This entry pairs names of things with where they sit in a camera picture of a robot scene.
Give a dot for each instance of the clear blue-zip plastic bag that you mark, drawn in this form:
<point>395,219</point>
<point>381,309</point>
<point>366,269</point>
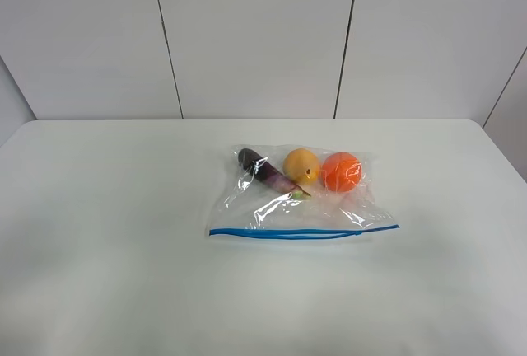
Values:
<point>249,209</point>

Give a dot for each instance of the yellow pear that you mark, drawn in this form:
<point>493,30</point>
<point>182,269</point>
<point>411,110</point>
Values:
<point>301,166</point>

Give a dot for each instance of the orange fruit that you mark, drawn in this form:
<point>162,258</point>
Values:
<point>341,172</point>

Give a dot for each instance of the purple eggplant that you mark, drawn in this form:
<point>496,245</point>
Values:
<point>264,172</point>

